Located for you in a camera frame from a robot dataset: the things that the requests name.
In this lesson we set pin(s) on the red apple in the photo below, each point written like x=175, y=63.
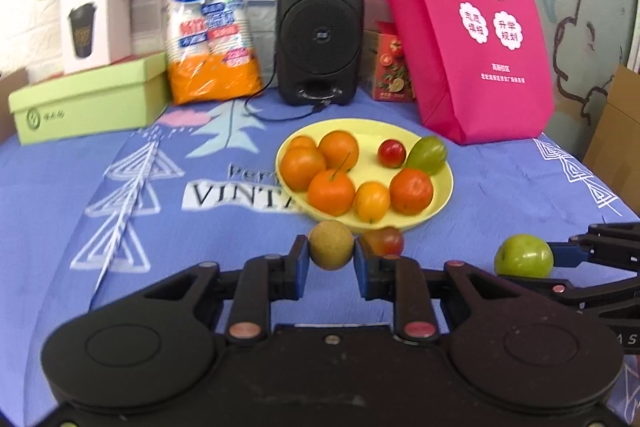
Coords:
x=382, y=241

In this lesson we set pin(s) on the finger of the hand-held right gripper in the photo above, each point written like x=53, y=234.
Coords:
x=565, y=255
x=560, y=290

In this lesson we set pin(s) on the orange mandarin with stem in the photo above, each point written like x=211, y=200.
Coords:
x=330, y=193

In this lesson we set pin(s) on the green apple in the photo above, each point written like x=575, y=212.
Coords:
x=523, y=256

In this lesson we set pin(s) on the brown longan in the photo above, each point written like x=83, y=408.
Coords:
x=330, y=244

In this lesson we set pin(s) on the small orange mandarin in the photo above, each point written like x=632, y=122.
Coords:
x=301, y=142

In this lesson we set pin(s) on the white cup box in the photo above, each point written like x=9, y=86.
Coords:
x=105, y=17

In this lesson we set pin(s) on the green mango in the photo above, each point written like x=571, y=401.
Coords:
x=426, y=154

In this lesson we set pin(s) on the pink tote bag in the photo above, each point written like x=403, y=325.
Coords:
x=425, y=57

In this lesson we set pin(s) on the red printed box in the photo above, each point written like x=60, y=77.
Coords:
x=390, y=67

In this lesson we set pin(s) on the small red tomato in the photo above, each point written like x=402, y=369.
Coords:
x=391, y=153

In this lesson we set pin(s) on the blue printed tablecloth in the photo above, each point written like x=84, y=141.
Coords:
x=200, y=232

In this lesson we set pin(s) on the yellow plastic plate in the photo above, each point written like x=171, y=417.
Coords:
x=367, y=134

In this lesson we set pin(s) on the orange bag of paper cups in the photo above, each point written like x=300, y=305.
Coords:
x=210, y=82

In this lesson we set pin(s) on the light green shoe box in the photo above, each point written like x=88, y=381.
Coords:
x=90, y=107

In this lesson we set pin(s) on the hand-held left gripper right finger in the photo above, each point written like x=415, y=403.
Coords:
x=361, y=274

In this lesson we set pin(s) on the black speaker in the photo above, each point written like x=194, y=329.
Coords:
x=320, y=7

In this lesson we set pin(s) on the small yellow citrus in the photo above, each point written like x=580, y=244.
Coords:
x=372, y=203

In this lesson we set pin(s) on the plain brown cardboard box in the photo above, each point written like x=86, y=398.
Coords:
x=620, y=132

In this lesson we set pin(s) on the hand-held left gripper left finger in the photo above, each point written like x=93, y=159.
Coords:
x=302, y=269

